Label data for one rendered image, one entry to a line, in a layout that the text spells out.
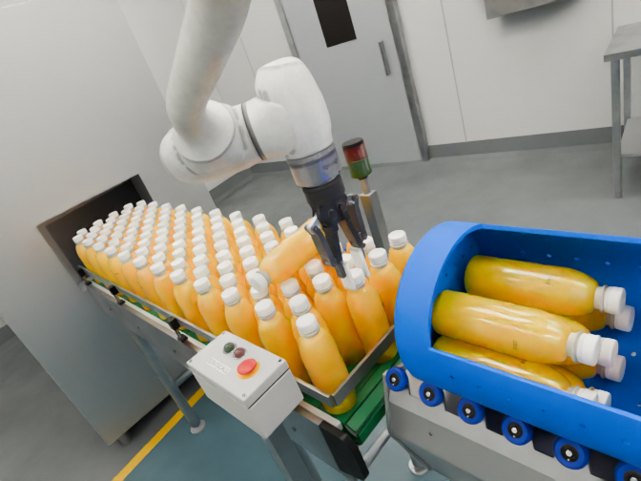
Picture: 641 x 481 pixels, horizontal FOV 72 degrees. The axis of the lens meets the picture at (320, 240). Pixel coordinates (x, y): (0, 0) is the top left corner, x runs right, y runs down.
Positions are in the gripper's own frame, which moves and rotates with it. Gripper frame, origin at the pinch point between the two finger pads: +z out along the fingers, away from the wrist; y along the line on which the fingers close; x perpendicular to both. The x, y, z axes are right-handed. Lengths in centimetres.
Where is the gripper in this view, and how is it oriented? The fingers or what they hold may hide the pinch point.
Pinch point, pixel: (353, 268)
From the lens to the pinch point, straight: 89.1
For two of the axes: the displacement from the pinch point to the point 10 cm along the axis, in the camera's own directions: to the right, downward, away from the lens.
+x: -6.7, -1.1, 7.3
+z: 3.3, 8.4, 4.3
